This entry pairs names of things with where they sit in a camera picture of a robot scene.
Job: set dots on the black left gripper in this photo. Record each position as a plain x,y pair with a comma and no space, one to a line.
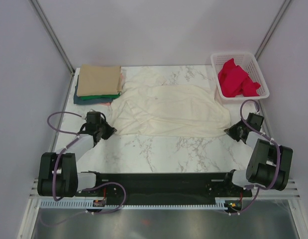
110,131

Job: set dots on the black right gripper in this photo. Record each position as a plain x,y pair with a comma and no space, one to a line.
231,131

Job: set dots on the cream white t shirt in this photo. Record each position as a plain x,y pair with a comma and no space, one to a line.
150,107

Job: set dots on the white plastic laundry basket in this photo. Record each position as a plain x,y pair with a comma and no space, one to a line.
249,64

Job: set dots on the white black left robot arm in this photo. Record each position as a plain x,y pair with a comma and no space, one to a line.
58,174

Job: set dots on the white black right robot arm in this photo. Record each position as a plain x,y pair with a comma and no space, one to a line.
270,163

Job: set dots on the folded green t shirt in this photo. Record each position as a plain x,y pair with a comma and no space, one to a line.
99,97

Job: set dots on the folded blue grey t shirt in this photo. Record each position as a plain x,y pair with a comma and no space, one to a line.
78,101

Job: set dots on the red t shirt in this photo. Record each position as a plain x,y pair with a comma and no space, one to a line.
235,81

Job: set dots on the folded tan t shirt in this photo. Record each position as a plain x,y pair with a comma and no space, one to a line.
99,80

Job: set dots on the folded salmon pink t shirt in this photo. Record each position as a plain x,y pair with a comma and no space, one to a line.
122,81

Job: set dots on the right aluminium frame post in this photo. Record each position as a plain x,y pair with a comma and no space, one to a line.
273,27

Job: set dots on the aluminium frame post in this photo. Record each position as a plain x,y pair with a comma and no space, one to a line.
273,27
51,33

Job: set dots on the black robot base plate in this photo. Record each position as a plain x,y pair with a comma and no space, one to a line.
165,189

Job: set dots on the left aluminium frame post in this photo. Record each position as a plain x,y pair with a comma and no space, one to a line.
51,33

